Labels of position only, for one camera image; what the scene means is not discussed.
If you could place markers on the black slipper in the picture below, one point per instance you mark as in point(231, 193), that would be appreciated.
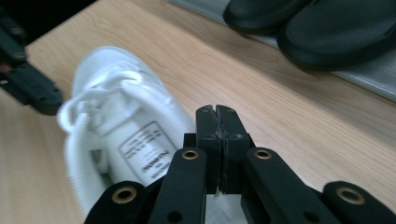
point(258, 15)
point(336, 34)

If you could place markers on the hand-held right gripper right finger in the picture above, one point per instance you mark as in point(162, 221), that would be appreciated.
point(232, 133)

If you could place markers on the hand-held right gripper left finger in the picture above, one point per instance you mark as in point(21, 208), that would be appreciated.
point(208, 130)

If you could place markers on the metal shoe rack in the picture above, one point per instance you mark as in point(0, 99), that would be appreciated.
point(373, 81)

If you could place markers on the white sneaker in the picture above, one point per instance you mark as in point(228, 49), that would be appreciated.
point(124, 93)

